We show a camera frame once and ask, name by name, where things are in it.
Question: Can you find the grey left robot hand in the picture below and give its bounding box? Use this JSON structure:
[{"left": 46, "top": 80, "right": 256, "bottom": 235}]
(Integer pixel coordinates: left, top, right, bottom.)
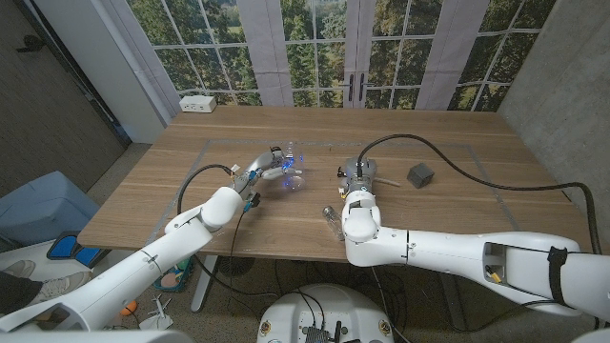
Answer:
[{"left": 233, "top": 147, "right": 304, "bottom": 192}]

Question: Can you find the clear plastic spray bottle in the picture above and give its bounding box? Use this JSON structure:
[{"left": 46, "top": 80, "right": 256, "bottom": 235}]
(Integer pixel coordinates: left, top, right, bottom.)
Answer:
[{"left": 278, "top": 142, "right": 307, "bottom": 192}]

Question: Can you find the black spray head white tube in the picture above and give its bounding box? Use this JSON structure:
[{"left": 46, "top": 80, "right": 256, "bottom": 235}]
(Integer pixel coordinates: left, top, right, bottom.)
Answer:
[{"left": 336, "top": 166, "right": 401, "bottom": 188}]

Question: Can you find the grey cube speaker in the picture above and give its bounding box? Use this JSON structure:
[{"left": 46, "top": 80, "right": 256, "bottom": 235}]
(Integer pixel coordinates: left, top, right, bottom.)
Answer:
[{"left": 406, "top": 162, "right": 436, "bottom": 190}]

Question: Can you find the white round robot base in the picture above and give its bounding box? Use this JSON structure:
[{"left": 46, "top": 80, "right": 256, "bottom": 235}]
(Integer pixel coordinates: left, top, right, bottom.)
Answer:
[{"left": 255, "top": 283, "right": 396, "bottom": 343}]

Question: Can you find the white power strip box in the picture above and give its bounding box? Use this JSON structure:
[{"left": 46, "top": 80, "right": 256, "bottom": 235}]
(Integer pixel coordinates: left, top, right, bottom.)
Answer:
[{"left": 178, "top": 94, "right": 217, "bottom": 114}]

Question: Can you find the small clear glass jar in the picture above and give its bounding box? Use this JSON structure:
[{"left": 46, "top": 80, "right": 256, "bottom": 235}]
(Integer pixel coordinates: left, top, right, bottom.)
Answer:
[{"left": 321, "top": 205, "right": 345, "bottom": 242}]

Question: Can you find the printed window backdrop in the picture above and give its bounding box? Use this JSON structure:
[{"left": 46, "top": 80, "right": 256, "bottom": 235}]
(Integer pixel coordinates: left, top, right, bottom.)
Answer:
[{"left": 102, "top": 0, "right": 559, "bottom": 113}]

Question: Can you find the white table leg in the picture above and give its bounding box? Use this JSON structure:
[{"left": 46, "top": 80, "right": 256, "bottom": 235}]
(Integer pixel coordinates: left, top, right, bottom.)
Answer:
[{"left": 191, "top": 254, "right": 219, "bottom": 314}]

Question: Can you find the teal toy basket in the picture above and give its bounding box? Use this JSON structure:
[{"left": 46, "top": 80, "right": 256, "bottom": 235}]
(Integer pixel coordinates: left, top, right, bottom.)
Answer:
[{"left": 152, "top": 256, "right": 194, "bottom": 293}]

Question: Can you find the white toy airplane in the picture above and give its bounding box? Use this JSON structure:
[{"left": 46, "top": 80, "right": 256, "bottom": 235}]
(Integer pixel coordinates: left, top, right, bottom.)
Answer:
[{"left": 138, "top": 293, "right": 175, "bottom": 332}]

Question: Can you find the blue and black foot pedal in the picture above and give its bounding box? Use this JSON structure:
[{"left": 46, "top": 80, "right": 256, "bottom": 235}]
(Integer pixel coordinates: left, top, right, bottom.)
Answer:
[{"left": 46, "top": 231, "right": 112, "bottom": 269}]

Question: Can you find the blue-grey plastic bin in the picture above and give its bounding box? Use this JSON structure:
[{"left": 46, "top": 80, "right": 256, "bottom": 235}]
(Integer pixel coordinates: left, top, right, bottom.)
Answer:
[{"left": 0, "top": 171, "right": 101, "bottom": 249}]

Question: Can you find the dark wooden door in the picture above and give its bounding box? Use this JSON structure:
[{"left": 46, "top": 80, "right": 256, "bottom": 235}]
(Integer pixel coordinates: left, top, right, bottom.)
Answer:
[{"left": 0, "top": 0, "right": 132, "bottom": 196}]

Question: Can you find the grey table leg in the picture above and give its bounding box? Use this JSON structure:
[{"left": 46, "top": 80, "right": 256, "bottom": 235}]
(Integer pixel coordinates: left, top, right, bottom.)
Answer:
[{"left": 437, "top": 273, "right": 467, "bottom": 333}]

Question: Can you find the white robot torso shell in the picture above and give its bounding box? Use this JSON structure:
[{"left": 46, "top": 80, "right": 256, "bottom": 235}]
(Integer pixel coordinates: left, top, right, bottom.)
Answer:
[{"left": 0, "top": 329, "right": 194, "bottom": 343}]

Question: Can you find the dark trouser leg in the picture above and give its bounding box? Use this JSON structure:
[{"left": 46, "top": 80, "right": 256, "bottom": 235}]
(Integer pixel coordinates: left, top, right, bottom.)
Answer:
[{"left": 0, "top": 271, "right": 44, "bottom": 315}]

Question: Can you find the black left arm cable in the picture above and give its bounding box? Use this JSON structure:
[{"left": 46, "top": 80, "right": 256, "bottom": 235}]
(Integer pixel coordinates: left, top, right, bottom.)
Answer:
[{"left": 176, "top": 164, "right": 235, "bottom": 215}]

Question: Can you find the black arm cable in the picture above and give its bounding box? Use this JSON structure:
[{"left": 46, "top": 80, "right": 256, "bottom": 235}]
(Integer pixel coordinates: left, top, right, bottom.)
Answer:
[
  {"left": 356, "top": 133, "right": 602, "bottom": 256},
  {"left": 176, "top": 164, "right": 235, "bottom": 215}
]

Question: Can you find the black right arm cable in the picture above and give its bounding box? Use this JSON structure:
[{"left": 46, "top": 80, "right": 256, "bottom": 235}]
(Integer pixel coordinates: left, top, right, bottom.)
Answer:
[{"left": 356, "top": 133, "right": 602, "bottom": 256}]

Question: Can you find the black door handle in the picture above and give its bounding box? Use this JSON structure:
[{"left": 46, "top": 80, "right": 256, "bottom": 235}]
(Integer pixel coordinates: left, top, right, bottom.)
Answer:
[{"left": 15, "top": 33, "right": 48, "bottom": 53}]

